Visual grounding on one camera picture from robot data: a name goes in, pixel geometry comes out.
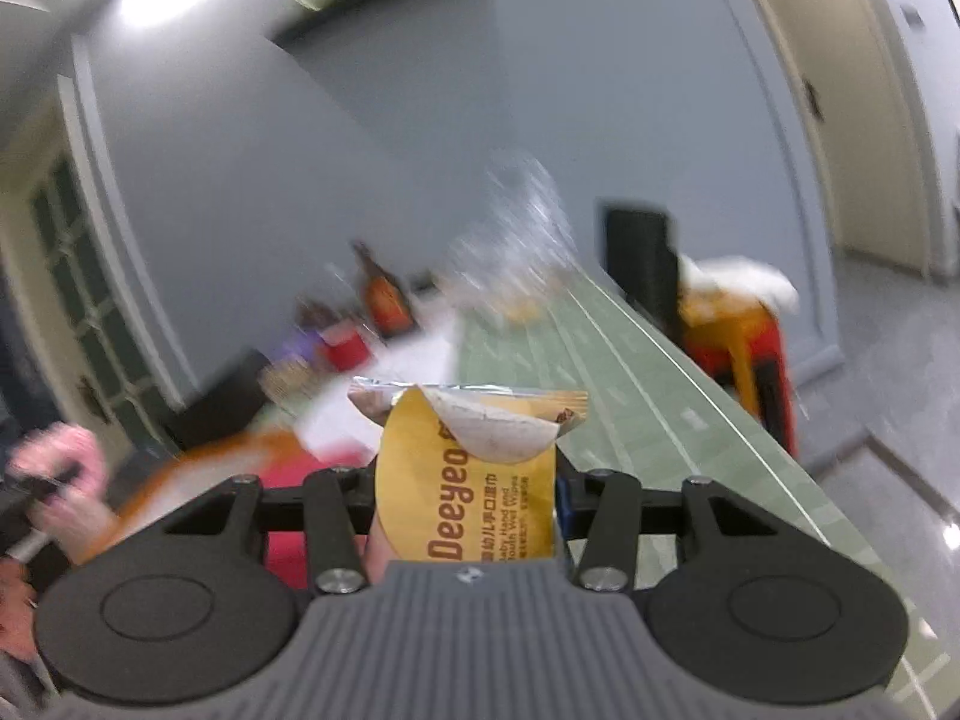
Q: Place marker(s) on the glass panel door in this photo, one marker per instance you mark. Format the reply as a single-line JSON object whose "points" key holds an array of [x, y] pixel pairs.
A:
{"points": [[82, 300]]}

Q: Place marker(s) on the yellow wipes packet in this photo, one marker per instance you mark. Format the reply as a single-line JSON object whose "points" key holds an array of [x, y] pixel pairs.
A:
{"points": [[465, 495]]}

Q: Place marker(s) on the pink cloth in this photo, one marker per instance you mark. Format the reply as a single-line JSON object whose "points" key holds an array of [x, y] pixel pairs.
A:
{"points": [[64, 450]]}

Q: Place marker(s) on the green checked tablecloth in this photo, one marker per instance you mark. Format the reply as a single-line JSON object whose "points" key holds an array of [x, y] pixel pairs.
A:
{"points": [[637, 405]]}

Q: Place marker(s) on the black office chair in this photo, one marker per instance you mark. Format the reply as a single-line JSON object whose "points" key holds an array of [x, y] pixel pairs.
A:
{"points": [[217, 405], [645, 262]]}

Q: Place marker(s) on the purple packet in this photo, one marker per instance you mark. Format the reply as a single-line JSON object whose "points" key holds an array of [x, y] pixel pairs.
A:
{"points": [[300, 345]]}

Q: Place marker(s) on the clear plastic bag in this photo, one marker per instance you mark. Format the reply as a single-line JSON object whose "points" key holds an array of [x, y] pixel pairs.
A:
{"points": [[517, 255]]}

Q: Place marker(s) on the red cardboard box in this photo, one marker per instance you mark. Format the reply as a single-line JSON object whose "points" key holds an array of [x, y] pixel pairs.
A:
{"points": [[289, 559]]}

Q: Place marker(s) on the dark liquor bottle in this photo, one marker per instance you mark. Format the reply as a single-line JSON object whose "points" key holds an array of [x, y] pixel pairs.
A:
{"points": [[386, 300]]}

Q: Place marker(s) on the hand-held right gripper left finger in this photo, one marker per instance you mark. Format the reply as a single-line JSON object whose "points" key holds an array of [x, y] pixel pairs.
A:
{"points": [[330, 525]]}

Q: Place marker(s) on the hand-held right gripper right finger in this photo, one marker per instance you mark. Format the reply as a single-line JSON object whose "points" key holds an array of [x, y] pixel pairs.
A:
{"points": [[564, 506]]}

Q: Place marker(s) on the white cloth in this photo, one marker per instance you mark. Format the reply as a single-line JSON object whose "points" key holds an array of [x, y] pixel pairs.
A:
{"points": [[742, 277]]}

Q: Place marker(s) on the red paper cup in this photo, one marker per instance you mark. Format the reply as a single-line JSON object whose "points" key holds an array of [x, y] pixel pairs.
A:
{"points": [[345, 349]]}

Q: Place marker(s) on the cream door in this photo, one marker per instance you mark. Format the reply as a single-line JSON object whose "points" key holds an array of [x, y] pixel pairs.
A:
{"points": [[862, 127]]}

